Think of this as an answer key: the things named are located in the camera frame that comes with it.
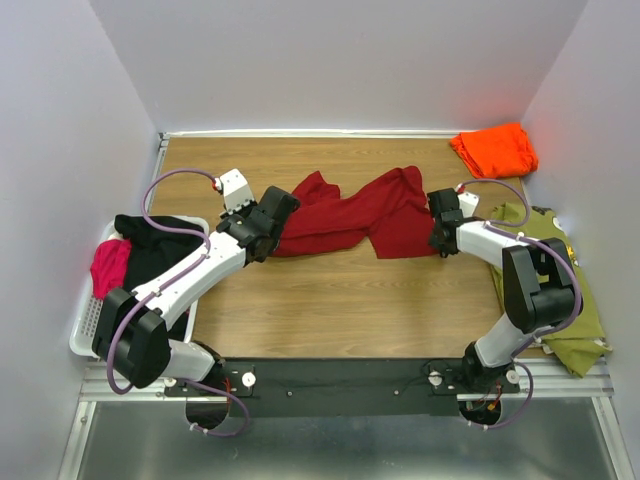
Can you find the dark red t shirt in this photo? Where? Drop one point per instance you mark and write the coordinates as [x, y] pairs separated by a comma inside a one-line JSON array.
[[391, 211]]

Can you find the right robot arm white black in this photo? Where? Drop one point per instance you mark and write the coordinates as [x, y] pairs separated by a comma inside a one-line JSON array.
[[541, 293]]

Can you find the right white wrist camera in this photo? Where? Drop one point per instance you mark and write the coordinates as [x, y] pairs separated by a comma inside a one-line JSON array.
[[468, 202]]

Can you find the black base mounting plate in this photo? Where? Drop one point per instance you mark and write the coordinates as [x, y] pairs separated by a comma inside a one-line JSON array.
[[325, 387]]

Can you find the pink garment in basket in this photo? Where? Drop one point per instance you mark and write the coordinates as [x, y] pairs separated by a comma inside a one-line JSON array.
[[109, 266]]

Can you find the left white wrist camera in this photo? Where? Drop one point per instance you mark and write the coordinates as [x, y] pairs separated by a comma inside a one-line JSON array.
[[235, 191]]

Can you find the olive green t shirt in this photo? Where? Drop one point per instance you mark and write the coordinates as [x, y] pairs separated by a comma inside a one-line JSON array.
[[582, 344]]

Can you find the black garment in basket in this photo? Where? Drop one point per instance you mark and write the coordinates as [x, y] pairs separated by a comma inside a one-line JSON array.
[[153, 251]]

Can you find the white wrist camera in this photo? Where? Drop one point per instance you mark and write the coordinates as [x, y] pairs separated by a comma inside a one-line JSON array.
[[468, 202], [235, 191]]

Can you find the folded orange t shirt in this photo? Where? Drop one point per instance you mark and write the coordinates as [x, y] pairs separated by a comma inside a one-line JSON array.
[[498, 152]]

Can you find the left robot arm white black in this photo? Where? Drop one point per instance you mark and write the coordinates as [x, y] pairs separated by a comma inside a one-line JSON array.
[[132, 335]]

